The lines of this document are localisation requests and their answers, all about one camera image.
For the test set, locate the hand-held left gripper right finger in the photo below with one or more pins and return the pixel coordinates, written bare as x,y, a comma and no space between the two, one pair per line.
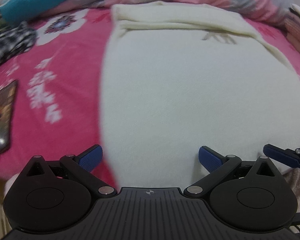
210,157

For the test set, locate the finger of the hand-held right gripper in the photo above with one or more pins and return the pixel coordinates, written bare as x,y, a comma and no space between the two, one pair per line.
277,153

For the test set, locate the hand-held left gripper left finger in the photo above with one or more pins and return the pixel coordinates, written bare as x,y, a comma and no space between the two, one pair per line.
91,157

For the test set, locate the white fuzzy sweater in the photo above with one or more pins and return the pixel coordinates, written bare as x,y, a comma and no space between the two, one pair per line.
177,92

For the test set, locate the pink floral bed sheet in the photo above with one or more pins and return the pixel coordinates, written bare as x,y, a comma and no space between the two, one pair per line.
65,92

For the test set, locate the smartphone with patterned case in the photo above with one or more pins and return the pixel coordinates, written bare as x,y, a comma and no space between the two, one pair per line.
2,115

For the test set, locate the black white plaid cloth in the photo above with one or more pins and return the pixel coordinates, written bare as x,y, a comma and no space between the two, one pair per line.
10,42

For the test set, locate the blue striped pillow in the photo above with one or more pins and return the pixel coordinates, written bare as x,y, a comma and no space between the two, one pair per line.
27,0

